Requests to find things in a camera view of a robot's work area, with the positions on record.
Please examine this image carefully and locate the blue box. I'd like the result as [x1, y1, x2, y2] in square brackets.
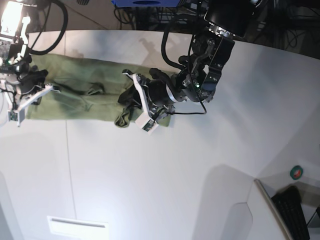
[111, 0, 181, 8]

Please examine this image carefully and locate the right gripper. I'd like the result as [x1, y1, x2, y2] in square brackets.
[9, 69, 48, 100]

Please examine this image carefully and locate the green t-shirt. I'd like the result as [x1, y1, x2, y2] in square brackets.
[24, 52, 176, 129]

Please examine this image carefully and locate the black keyboard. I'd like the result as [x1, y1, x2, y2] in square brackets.
[271, 185, 310, 240]

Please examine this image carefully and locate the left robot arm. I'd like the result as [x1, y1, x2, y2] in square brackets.
[118, 0, 261, 115]

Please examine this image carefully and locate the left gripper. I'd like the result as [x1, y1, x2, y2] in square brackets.
[117, 68, 180, 113]

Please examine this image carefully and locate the white slotted plate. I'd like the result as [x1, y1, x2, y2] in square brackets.
[47, 216, 110, 240]

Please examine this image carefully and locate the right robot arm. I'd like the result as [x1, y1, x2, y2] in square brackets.
[0, 0, 69, 99]

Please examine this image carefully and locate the green tape roll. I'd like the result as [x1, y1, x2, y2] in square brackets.
[289, 165, 304, 181]

